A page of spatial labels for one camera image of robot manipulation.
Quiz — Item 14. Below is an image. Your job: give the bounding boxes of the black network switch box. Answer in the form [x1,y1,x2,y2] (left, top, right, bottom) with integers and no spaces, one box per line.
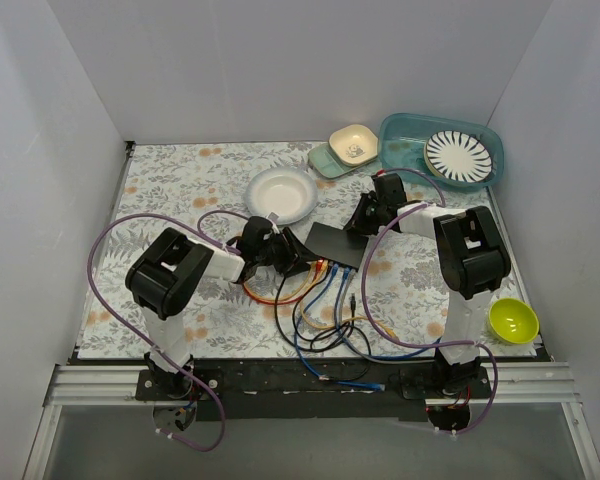
[304,222,368,270]

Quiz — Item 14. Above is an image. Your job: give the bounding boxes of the red network cable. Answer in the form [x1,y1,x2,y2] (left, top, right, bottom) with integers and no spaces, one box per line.
[242,259,329,305]

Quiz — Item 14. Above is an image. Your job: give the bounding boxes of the yellow network cable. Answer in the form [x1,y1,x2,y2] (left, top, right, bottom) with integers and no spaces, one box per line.
[292,262,399,337]

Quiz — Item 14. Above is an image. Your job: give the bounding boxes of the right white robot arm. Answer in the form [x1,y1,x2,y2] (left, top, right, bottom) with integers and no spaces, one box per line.
[345,169,511,398]

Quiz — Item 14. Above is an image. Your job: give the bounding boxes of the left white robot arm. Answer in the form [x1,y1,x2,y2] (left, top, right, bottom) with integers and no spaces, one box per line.
[125,216,318,400]

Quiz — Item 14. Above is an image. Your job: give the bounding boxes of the floral table mat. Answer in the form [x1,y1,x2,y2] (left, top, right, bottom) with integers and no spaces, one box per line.
[78,142,534,363]

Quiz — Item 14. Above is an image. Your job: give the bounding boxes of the white round bowl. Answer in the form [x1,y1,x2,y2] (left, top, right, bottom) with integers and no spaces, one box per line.
[243,167,318,225]

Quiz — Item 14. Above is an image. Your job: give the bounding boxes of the cream square panda bowl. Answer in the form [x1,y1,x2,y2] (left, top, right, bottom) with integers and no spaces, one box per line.
[328,124,378,167]

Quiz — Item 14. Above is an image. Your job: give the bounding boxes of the green divided tray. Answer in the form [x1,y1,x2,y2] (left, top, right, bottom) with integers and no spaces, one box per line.
[308,143,356,180]

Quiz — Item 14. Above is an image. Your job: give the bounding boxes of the teal plastic basin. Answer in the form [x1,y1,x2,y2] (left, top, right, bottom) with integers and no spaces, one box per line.
[378,113,505,192]

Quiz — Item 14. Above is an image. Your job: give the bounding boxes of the blue striped white plate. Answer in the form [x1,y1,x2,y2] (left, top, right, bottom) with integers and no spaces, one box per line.
[424,130,493,183]

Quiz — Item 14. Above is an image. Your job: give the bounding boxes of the lime green bowl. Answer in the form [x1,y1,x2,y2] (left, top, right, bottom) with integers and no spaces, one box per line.
[487,298,540,345]

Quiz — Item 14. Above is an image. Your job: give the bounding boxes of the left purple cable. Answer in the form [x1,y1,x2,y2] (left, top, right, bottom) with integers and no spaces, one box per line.
[88,209,227,452]

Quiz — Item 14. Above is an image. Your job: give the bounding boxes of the purple cable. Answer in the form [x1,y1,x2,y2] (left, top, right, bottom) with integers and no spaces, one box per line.
[88,209,227,452]
[360,168,501,435]

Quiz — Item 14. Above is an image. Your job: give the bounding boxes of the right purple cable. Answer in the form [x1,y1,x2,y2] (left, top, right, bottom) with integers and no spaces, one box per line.
[360,168,501,435]

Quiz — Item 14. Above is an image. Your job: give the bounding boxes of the black power cable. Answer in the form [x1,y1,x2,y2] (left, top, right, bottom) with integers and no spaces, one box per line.
[274,269,374,384]

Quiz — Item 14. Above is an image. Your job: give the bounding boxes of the blue network cable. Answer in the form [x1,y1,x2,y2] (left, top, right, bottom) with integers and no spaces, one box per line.
[293,264,444,392]

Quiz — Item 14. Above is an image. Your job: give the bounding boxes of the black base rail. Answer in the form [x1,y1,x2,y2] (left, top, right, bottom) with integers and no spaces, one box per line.
[134,355,496,424]

